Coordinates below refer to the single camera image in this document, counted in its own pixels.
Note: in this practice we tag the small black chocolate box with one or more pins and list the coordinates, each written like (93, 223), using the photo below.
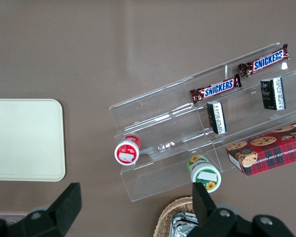
(216, 118)
(272, 93)

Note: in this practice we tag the cream plastic tray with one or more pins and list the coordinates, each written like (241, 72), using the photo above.
(24, 140)

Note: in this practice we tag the red lidded cup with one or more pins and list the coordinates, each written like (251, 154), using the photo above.
(127, 153)

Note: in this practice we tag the light oval wicker basket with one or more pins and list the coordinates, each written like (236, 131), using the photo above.
(165, 217)

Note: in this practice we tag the Snickers chocolate bar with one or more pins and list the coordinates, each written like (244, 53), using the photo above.
(215, 90)
(264, 60)

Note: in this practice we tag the red tartan cookie box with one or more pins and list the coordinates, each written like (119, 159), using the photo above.
(269, 153)

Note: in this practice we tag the clear acrylic step shelf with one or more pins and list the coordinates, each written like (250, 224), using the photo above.
(249, 128)
(162, 123)

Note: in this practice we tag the green lidded sunflower cup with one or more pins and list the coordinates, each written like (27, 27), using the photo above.
(204, 176)

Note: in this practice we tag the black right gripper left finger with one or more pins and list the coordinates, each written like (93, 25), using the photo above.
(64, 209)

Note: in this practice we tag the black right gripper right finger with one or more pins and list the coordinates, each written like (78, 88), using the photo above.
(204, 207)

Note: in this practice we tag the aluminium foil tray stack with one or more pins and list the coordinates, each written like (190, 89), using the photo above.
(183, 225)

